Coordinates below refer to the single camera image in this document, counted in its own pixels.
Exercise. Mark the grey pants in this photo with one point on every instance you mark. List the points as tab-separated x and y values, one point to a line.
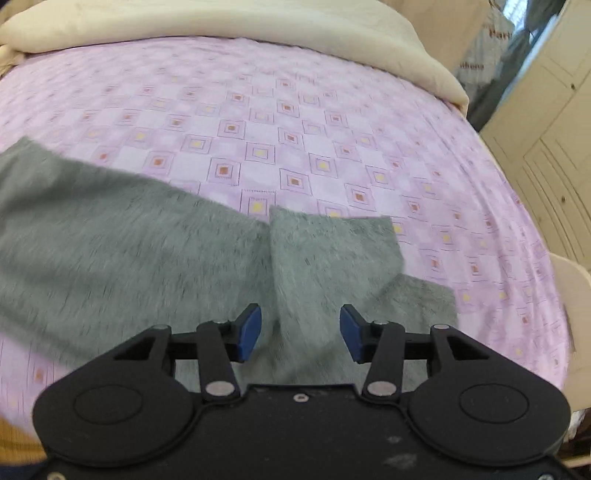
138	240

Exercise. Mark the white printed hanging cloth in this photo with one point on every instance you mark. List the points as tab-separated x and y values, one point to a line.
489	50

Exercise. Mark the mustard yellow cloth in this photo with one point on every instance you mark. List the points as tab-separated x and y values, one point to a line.
18	438

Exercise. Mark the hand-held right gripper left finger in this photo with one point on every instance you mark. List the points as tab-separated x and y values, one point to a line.
249	332

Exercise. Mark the cream duvet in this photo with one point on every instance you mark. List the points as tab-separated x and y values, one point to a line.
231	23

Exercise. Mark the white wardrobe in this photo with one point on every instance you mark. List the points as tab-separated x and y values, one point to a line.
549	129

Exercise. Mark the beige embroidered blanket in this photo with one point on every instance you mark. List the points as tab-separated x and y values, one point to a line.
7	57

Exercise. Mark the grey hanging garment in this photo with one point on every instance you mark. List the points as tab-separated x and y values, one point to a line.
519	60

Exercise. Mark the purple patterned bed sheet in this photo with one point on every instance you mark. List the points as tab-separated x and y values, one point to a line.
300	129

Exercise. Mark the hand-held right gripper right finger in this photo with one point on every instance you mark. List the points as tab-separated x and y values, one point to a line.
349	333

